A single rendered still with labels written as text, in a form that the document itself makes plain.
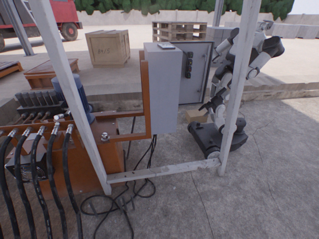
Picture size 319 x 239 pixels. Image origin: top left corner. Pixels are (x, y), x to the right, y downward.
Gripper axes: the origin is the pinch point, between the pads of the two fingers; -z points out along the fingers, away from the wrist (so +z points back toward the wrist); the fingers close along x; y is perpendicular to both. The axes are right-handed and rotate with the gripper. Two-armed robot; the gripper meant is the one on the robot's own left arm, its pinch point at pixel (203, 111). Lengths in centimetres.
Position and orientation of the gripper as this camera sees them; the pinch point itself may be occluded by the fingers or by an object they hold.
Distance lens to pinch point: 141.4
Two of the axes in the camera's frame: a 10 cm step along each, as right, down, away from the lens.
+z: 7.3, -6.5, -2.2
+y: 3.1, 6.0, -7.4
